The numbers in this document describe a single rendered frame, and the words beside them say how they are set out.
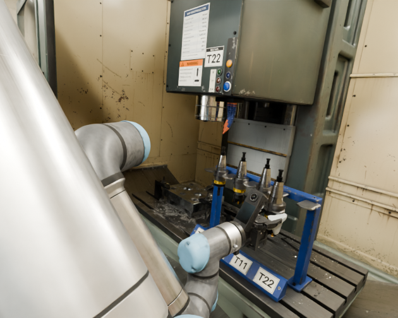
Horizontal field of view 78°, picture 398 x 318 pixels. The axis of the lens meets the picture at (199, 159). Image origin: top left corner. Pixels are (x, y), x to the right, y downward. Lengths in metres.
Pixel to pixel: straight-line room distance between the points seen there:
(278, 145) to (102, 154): 1.22
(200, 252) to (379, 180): 1.40
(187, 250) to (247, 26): 0.77
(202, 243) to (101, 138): 0.31
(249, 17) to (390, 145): 1.13
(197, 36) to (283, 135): 0.76
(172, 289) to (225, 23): 0.87
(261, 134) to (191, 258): 1.17
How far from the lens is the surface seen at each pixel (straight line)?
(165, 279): 0.51
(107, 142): 0.50
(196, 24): 1.16
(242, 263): 1.00
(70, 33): 2.05
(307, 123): 1.52
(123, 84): 2.15
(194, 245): 0.57
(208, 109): 1.24
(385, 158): 1.78
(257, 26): 1.05
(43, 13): 1.31
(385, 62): 1.81
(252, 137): 1.66
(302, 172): 1.55
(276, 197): 0.78
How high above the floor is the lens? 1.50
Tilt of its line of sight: 13 degrees down
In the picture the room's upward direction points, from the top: 5 degrees clockwise
